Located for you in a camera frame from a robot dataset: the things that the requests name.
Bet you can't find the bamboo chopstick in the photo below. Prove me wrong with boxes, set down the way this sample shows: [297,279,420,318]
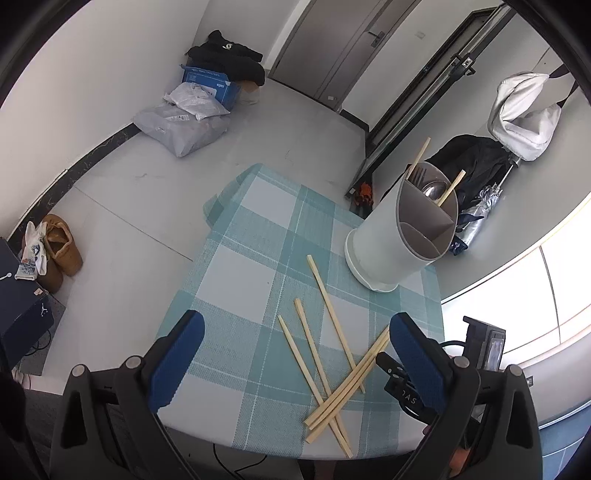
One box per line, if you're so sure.
[294,298,349,446]
[277,315,353,459]
[405,137,431,180]
[305,254,360,373]
[437,170,466,207]
[304,327,389,430]
[304,343,392,445]
[304,328,390,442]

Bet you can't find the silver spoon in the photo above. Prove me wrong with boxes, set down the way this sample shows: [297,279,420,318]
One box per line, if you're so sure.
[422,179,448,202]

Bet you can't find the silver fork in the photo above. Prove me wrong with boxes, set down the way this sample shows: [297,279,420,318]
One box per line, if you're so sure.
[409,166,428,189]

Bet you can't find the person right hand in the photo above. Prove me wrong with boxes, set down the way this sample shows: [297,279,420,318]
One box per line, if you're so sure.
[443,417,480,479]

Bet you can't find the teal plaid placemat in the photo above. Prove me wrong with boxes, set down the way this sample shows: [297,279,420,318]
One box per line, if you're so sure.
[159,165,444,460]

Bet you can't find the silver folded umbrella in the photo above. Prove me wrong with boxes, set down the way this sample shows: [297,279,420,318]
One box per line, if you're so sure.
[449,155,522,256]

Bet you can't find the white utensil holder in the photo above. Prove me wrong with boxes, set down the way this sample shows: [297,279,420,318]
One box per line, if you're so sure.
[345,178,459,293]

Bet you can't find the dark blue shoe box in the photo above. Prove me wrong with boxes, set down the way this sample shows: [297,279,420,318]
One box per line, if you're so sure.
[0,239,54,369]

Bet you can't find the brown shoes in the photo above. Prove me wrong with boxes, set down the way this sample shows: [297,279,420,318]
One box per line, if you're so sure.
[38,214,83,294]

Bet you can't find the white sock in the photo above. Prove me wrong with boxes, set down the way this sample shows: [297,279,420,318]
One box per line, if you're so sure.
[15,221,47,281]

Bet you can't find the black hanging jacket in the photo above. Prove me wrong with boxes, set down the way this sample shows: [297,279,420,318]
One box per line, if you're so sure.
[427,134,511,211]

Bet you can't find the white hanging bag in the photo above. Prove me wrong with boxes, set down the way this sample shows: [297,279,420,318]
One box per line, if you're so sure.
[487,71,563,162]

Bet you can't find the grey plastic parcel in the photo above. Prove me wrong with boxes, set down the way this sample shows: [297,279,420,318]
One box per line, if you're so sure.
[132,102,230,158]

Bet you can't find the white plastic parcel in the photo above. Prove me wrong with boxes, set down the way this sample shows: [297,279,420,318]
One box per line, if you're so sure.
[163,82,229,121]

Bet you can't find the blue cardboard box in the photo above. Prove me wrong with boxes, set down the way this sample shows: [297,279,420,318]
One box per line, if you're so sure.
[181,65,240,111]

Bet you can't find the black clothes pile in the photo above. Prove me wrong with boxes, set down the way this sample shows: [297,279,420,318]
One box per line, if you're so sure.
[185,30,266,87]

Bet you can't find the grey door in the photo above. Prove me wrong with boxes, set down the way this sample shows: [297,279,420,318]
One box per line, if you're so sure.
[270,0,418,110]

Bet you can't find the black sliding door frame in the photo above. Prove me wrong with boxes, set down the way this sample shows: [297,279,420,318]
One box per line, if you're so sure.
[345,3,516,199]

